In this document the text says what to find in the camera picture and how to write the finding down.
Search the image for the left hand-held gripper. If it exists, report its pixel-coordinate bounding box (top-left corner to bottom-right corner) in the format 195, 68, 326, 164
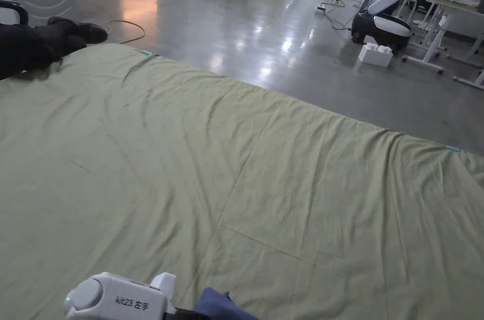
62, 272, 199, 320

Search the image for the white foam block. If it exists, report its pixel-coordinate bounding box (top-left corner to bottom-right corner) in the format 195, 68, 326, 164
358, 43, 395, 69

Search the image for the black chair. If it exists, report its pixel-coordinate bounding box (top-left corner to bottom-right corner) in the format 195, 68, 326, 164
0, 0, 29, 26

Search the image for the yellow floor cable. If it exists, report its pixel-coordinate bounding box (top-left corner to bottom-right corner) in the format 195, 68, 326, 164
105, 19, 146, 43

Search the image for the white robot with black base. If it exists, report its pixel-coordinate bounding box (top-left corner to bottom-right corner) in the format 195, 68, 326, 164
351, 0, 432, 50

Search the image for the dark blue shirt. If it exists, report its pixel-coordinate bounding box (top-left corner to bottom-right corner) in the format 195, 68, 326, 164
192, 287, 251, 320

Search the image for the white desk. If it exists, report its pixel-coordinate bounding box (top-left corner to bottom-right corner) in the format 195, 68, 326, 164
400, 0, 484, 91

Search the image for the bed with pale green sheet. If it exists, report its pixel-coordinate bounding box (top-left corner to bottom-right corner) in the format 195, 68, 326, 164
0, 43, 484, 320

